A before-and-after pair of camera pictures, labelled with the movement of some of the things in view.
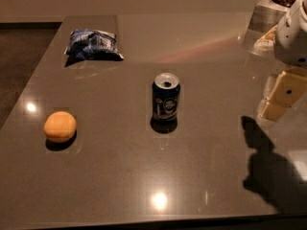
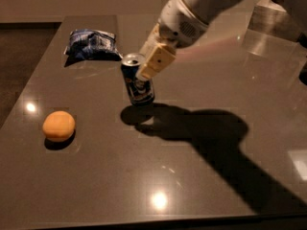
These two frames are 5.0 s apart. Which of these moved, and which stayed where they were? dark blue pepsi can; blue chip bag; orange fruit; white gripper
Moved: white gripper; dark blue pepsi can
Stayed: orange fruit; blue chip bag
